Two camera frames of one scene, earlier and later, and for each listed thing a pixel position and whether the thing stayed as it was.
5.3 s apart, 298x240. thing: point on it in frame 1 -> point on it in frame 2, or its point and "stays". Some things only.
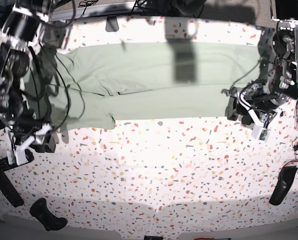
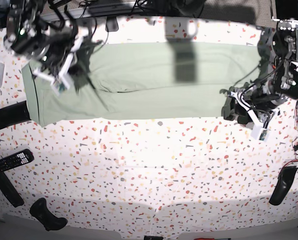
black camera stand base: x=112 y=24 stays
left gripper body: x=22 y=134 -> x=57 y=74
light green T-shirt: x=84 y=89 stays
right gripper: x=258 y=99 stays
